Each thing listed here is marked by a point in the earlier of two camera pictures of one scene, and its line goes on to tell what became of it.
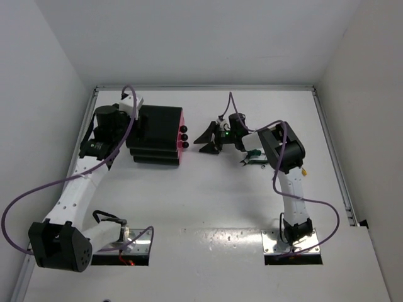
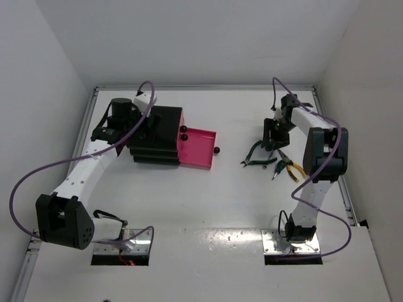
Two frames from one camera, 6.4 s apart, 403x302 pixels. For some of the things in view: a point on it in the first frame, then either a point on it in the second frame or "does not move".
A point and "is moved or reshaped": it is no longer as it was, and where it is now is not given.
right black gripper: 206,138 to 281,141
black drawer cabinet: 155,137 does not move
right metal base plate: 272,243 does not move
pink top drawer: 182,128 does not move
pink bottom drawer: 182,145 is moved or reshaped
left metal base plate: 140,245 does not move
